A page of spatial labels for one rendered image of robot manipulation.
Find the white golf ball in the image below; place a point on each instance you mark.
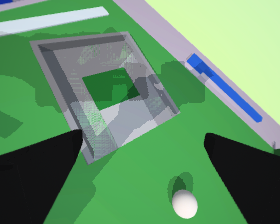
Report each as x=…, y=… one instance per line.
x=184, y=204

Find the green flat mat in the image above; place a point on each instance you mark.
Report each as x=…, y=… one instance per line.
x=135, y=183

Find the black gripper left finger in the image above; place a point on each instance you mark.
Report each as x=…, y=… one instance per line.
x=32, y=177

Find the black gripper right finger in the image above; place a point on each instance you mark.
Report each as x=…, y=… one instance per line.
x=251, y=175

